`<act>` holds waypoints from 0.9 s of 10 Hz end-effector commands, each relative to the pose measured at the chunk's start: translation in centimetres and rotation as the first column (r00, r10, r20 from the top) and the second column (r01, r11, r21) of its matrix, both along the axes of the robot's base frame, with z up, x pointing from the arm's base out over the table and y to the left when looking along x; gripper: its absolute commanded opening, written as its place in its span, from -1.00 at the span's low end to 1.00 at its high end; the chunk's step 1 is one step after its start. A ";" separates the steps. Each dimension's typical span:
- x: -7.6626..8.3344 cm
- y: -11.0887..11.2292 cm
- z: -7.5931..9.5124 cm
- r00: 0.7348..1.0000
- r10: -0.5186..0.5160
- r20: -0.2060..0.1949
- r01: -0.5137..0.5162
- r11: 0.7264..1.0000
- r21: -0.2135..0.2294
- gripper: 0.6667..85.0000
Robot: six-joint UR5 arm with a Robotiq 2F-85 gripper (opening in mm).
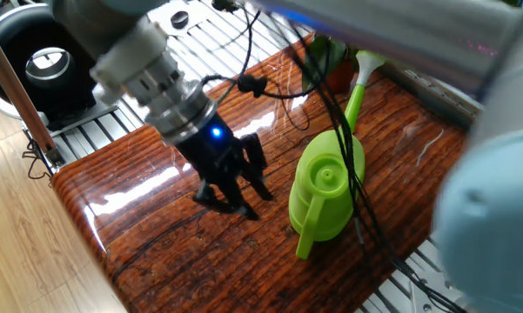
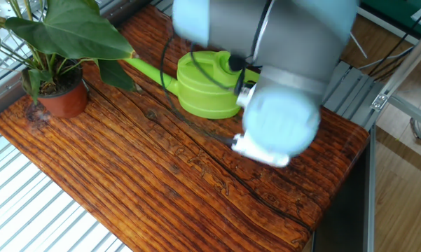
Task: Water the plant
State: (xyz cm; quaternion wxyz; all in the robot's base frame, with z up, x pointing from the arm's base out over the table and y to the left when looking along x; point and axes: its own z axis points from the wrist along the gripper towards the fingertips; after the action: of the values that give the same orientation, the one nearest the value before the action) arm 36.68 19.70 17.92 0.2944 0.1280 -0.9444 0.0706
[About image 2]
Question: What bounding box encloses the green plastic watering can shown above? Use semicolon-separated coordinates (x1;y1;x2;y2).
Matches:
123;50;261;120

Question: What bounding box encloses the terracotta plant pot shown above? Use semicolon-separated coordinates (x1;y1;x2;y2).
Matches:
20;55;90;119

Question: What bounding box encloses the green leafy plant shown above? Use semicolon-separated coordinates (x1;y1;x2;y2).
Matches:
0;0;138;105

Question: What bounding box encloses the wood grain board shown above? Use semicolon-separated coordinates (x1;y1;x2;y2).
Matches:
0;5;371;252

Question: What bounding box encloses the green board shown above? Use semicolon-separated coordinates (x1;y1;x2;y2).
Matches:
357;0;421;36

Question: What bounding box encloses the black cable with plug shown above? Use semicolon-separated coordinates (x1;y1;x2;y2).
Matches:
159;34;249;147

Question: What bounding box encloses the thin white cable tie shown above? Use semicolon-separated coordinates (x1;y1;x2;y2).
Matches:
350;31;368;60

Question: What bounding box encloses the black floor cable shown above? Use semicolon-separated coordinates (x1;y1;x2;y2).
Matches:
367;6;421;82

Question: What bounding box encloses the aluminium profile frame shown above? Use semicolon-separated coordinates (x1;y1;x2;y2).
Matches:
366;20;421;252

